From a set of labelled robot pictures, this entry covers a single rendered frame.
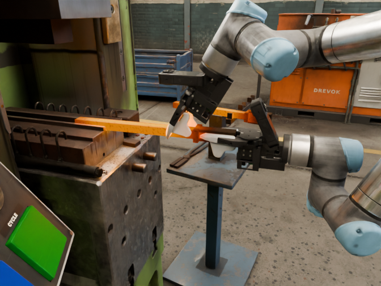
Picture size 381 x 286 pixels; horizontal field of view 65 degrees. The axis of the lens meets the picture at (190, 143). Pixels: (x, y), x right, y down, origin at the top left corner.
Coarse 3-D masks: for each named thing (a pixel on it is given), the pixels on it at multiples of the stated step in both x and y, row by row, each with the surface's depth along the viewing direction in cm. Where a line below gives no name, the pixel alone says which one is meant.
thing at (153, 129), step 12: (84, 120) 82; (96, 120) 82; (108, 120) 82; (120, 120) 82; (132, 132) 80; (144, 132) 78; (156, 132) 77; (192, 132) 74; (204, 132) 74; (216, 132) 73; (228, 132) 72
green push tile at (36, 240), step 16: (32, 208) 41; (32, 224) 39; (48, 224) 42; (16, 240) 35; (32, 240) 38; (48, 240) 40; (64, 240) 43; (32, 256) 36; (48, 256) 39; (48, 272) 37
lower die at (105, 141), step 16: (32, 112) 92; (48, 112) 94; (64, 112) 94; (16, 128) 82; (48, 128) 82; (64, 128) 82; (80, 128) 82; (96, 128) 81; (16, 144) 78; (32, 144) 76; (48, 144) 75; (64, 144) 75; (80, 144) 75; (96, 144) 78; (112, 144) 86; (64, 160) 75; (80, 160) 74; (96, 160) 79
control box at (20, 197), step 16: (0, 176) 40; (0, 192) 38; (16, 192) 41; (0, 208) 36; (16, 208) 39; (48, 208) 45; (0, 224) 35; (16, 224) 38; (64, 224) 47; (0, 240) 34; (0, 256) 33; (16, 256) 35; (64, 256) 42; (32, 272) 36
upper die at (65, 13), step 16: (0, 0) 63; (16, 0) 62; (32, 0) 61; (48, 0) 60; (64, 0) 61; (80, 0) 65; (96, 0) 71; (0, 16) 64; (16, 16) 63; (32, 16) 62; (48, 16) 61; (64, 16) 61; (80, 16) 66; (96, 16) 72
